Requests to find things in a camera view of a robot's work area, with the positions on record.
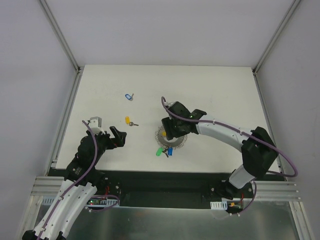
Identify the blue key tag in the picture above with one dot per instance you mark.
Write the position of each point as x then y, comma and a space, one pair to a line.
170, 151

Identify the left side frame rail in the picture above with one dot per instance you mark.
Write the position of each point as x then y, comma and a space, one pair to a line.
58, 140

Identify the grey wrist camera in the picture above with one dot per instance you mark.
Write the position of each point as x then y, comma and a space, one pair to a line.
95, 124
169, 104

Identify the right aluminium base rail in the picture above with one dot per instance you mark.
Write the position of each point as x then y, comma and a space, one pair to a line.
277, 191

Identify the aluminium frame post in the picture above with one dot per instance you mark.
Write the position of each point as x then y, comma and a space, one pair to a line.
60, 36
276, 35

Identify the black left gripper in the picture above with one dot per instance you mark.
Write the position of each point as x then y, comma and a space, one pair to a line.
109, 140

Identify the green key tag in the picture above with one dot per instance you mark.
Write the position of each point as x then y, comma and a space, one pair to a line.
159, 151

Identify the large metal keyring with rings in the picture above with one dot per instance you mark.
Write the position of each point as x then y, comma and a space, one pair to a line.
175, 143

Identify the right aluminium frame post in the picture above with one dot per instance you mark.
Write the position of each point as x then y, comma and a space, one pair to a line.
276, 35

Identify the silver key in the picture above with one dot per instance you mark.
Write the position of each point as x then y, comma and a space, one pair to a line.
165, 152

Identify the right side frame rail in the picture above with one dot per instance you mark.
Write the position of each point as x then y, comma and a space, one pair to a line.
266, 116

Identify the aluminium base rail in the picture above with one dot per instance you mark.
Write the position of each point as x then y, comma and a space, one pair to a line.
277, 191
46, 185

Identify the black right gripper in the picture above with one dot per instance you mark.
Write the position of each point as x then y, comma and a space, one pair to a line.
167, 128

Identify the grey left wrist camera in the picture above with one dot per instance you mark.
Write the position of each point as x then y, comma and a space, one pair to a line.
95, 124

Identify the frame rail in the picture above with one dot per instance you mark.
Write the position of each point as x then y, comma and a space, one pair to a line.
58, 140
266, 116

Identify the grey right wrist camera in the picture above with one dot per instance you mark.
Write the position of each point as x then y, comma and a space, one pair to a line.
169, 104

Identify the blue tagged key on table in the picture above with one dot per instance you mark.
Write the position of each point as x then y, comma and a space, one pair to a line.
129, 96

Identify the right white cable duct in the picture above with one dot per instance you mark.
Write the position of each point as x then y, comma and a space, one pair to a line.
219, 205

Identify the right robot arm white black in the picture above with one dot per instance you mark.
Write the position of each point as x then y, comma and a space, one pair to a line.
256, 147

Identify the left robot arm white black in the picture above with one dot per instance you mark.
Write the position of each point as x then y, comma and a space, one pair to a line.
81, 181

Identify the left aluminium frame post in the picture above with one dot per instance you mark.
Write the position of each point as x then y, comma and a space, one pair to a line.
60, 36

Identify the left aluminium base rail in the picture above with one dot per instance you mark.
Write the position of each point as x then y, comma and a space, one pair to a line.
46, 185

